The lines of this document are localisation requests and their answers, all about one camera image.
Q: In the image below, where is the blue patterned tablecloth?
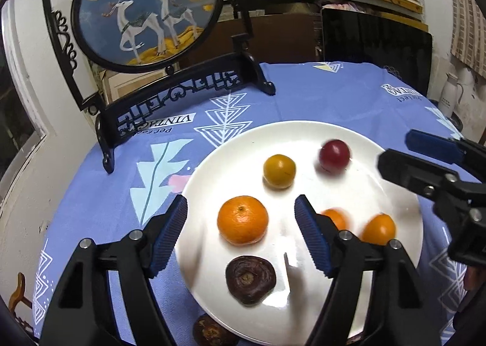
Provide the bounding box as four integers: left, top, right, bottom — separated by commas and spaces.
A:
32, 61, 475, 346

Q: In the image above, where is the black flat panel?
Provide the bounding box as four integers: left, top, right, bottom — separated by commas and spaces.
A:
321, 7, 433, 99

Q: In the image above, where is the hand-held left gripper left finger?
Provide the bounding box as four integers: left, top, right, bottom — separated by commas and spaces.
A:
40, 194, 188, 346

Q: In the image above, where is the pink cloth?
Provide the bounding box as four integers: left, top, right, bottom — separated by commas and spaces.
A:
334, 2, 366, 13

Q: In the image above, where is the checked beige cloth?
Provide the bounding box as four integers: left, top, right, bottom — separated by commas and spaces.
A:
450, 0, 486, 77

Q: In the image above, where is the dark red plum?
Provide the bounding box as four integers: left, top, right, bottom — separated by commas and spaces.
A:
318, 139, 351, 174

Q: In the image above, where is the orange mandarin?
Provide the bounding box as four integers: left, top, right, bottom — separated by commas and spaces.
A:
217, 195, 269, 246

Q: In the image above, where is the white round plate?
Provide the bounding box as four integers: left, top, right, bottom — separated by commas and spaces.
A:
175, 121, 424, 344

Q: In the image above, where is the dark brown water chestnut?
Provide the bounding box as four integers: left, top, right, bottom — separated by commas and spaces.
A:
192, 313, 240, 346
225, 255, 277, 306

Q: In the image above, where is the orange kumquat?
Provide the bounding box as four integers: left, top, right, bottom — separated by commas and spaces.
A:
320, 208, 351, 232
359, 213, 396, 246

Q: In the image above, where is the yellow-orange kumquat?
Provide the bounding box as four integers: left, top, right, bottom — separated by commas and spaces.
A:
263, 154, 296, 190

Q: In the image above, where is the brown cardboard sheet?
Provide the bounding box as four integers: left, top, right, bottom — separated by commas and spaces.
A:
182, 13, 323, 65

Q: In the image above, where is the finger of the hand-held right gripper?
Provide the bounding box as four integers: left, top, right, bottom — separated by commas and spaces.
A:
406, 129, 486, 175
378, 149, 460, 200

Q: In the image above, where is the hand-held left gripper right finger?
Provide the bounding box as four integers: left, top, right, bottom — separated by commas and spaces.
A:
294, 194, 443, 346

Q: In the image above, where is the round deer screen ornament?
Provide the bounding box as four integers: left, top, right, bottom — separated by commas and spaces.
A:
41, 0, 276, 174

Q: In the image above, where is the white thermos bottle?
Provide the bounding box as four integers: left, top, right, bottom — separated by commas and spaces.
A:
440, 72, 466, 119

